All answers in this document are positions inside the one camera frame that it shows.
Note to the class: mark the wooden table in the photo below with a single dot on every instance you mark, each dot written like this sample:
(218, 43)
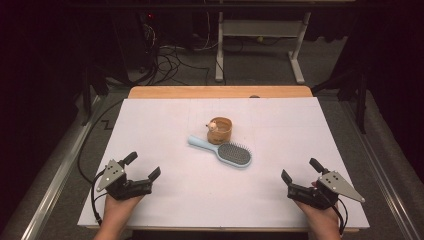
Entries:
(216, 91)

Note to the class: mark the person's left hand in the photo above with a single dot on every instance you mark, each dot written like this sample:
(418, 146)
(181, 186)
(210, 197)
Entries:
(116, 211)

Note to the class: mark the light blue hairbrush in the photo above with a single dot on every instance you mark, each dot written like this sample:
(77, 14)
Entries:
(235, 154)

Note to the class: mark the small yellow-green ball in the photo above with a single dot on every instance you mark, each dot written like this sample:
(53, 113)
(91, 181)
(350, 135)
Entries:
(260, 39)

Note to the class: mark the aluminium rail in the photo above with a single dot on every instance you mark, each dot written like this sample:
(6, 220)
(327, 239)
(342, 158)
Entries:
(383, 173)
(60, 173)

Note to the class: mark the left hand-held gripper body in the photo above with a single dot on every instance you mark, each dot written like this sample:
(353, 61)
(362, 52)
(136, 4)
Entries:
(115, 186)

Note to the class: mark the white metal desk frame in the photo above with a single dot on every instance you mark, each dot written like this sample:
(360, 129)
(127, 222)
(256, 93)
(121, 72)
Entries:
(263, 28)

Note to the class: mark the black stand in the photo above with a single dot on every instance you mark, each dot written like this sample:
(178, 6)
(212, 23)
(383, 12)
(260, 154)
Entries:
(87, 96)
(361, 100)

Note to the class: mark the person's right hand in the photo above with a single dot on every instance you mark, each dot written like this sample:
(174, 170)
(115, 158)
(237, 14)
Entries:
(321, 221)

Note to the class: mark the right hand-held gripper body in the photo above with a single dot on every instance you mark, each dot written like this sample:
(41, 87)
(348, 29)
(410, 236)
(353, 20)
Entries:
(313, 196)

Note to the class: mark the white board sheet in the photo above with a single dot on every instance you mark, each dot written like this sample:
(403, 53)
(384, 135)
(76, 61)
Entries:
(166, 133)

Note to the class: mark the dark computer tower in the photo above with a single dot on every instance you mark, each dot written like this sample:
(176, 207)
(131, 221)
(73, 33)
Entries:
(148, 40)

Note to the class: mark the wooden cup with animal figure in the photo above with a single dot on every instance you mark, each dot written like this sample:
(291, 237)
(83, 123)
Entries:
(220, 135)

